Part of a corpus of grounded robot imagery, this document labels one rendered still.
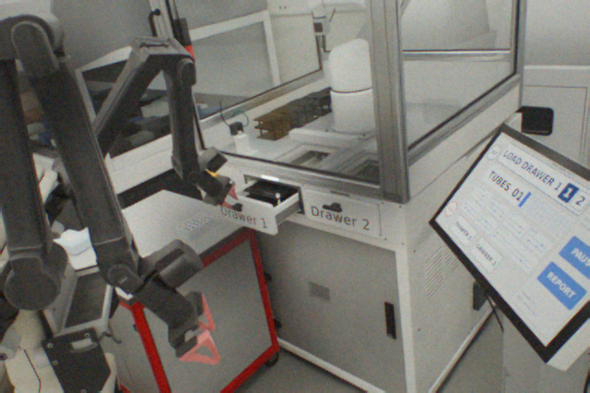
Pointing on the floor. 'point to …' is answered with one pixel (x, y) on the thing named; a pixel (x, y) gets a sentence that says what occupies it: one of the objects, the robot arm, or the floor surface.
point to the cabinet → (371, 304)
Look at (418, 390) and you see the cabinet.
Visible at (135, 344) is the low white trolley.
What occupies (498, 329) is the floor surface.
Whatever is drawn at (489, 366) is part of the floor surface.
